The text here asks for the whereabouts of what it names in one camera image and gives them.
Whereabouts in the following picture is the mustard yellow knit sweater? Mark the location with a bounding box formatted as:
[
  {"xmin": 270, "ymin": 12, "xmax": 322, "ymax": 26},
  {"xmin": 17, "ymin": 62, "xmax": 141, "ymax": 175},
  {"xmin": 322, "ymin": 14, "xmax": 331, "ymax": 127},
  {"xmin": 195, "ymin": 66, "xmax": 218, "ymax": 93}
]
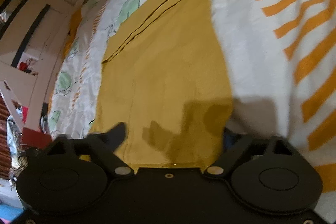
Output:
[{"xmin": 91, "ymin": 0, "xmax": 233, "ymax": 169}]

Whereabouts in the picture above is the brown striped curtain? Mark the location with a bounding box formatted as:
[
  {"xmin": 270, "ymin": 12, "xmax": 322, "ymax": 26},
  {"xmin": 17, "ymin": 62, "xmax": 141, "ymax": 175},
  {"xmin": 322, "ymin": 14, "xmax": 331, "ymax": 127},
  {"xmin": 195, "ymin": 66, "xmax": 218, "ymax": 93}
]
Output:
[{"xmin": 0, "ymin": 98, "xmax": 11, "ymax": 180}]

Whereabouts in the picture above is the red item on shelf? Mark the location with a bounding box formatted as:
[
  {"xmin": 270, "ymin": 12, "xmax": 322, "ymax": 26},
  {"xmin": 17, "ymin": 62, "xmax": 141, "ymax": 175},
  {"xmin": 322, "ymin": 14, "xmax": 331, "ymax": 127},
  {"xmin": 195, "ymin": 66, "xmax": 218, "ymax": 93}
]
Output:
[{"xmin": 17, "ymin": 60, "xmax": 37, "ymax": 76}]

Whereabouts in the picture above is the orange bed sheet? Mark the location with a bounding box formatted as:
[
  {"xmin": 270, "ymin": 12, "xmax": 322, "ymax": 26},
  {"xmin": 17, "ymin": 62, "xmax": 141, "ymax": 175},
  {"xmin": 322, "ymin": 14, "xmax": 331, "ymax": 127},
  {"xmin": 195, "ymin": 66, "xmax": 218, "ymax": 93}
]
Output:
[{"xmin": 63, "ymin": 7, "xmax": 82, "ymax": 59}]

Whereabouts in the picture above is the white wooden shelf unit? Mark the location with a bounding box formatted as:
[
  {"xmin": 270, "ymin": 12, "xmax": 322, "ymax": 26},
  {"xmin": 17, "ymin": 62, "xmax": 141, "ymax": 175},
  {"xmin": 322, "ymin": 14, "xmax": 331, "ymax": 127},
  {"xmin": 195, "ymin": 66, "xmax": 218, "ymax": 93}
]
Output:
[{"xmin": 1, "ymin": 0, "xmax": 73, "ymax": 131}]

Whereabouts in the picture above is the white leaf-print duvet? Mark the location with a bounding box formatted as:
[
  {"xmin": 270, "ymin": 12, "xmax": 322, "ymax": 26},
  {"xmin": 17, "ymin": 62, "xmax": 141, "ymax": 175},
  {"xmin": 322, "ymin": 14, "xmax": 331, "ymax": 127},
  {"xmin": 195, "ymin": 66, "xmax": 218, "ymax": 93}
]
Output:
[{"xmin": 48, "ymin": 0, "xmax": 335, "ymax": 223}]

